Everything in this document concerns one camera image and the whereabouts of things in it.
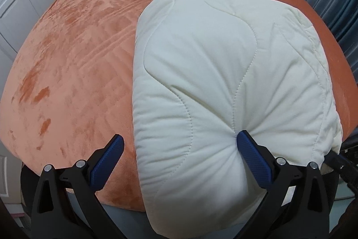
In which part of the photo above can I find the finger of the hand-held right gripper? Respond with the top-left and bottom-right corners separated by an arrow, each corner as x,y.
324,149 -> 351,174

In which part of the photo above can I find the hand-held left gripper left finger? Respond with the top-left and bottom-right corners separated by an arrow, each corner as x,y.
30,133 -> 125,239

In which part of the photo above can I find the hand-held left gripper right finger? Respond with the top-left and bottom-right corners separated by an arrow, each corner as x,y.
232,130 -> 335,239

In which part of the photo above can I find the cream quilted padded garment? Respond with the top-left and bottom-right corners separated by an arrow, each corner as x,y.
131,0 -> 343,239

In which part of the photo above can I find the orange velvet bed blanket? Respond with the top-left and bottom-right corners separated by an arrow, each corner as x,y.
0,0 -> 358,213

